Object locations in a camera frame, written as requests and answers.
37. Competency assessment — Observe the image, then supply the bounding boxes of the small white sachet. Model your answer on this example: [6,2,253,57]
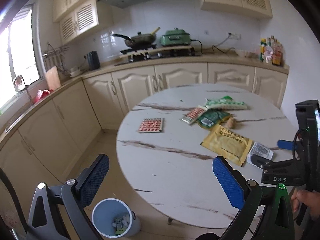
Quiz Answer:
[246,141,273,165]

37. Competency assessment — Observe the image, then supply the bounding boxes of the yellow gold large packet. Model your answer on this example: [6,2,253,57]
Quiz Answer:
[201,124,253,166]

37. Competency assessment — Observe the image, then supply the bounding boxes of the green white checkered package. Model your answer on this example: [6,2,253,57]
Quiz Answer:
[204,96,248,110]

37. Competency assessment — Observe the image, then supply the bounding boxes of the dark green packet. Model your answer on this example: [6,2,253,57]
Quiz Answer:
[196,109,232,130]

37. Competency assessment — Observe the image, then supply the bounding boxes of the red white checkered stick packet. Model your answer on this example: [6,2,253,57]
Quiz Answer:
[181,106,208,125]

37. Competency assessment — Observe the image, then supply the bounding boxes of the red checkered sachet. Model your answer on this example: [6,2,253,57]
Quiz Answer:
[138,118,164,133]

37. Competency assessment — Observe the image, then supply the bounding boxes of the blue trash bin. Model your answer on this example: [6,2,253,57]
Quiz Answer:
[92,198,141,239]

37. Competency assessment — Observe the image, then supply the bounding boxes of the cream lower kitchen cabinets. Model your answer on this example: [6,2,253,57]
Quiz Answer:
[1,62,293,209]

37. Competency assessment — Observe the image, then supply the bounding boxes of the person's right hand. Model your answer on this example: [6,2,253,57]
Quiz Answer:
[291,189,320,220]

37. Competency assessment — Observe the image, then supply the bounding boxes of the condiment bottles group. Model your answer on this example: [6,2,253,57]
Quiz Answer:
[259,35,284,67]

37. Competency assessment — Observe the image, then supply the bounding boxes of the wooden cutting board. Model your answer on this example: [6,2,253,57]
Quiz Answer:
[45,66,61,90]

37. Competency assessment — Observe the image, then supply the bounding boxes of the chrome sink faucet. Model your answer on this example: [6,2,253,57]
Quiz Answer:
[12,75,34,105]

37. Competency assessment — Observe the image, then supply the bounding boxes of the white dishes stack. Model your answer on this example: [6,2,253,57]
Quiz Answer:
[70,67,82,78]

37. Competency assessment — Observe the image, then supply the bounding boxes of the black electric kettle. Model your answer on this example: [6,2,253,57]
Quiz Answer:
[86,51,100,70]

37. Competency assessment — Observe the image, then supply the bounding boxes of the green electric cooker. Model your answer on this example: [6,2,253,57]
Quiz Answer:
[159,28,191,47]

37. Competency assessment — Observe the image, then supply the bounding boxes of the gas stove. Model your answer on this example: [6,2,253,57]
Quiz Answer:
[116,46,201,66]

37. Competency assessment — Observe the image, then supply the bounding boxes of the black frying pan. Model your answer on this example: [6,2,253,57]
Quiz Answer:
[112,27,161,48]

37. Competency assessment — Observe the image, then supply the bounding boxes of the upper left lattice cabinet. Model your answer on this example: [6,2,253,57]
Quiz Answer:
[53,0,98,44]

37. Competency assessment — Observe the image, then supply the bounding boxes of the wall power socket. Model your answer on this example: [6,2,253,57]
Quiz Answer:
[227,33,241,41]

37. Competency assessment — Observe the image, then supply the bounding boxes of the black power cable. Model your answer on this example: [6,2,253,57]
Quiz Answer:
[190,32,237,55]

